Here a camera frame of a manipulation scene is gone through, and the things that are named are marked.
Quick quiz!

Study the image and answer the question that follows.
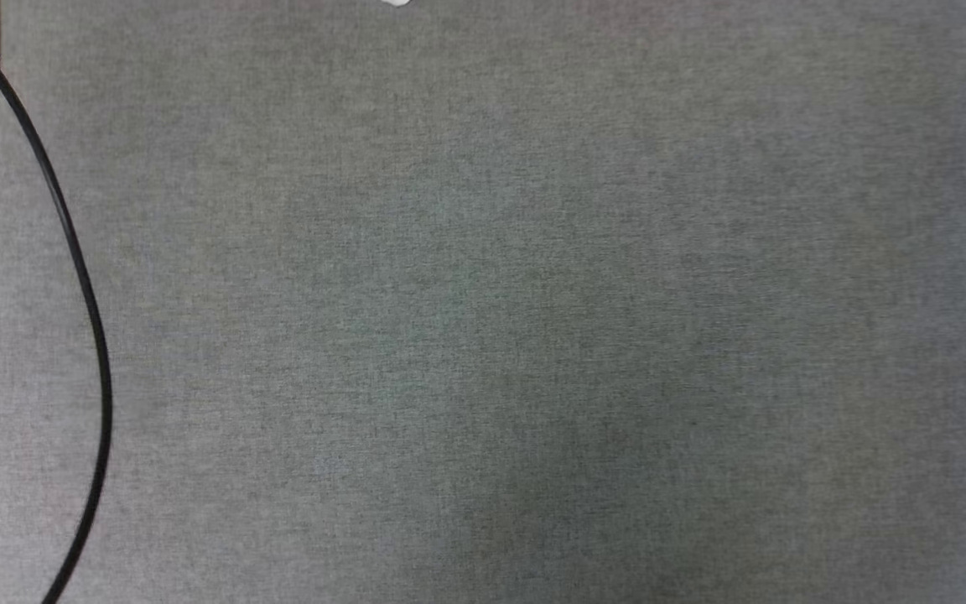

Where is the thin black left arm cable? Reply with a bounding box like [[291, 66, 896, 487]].
[[0, 7, 114, 604]]

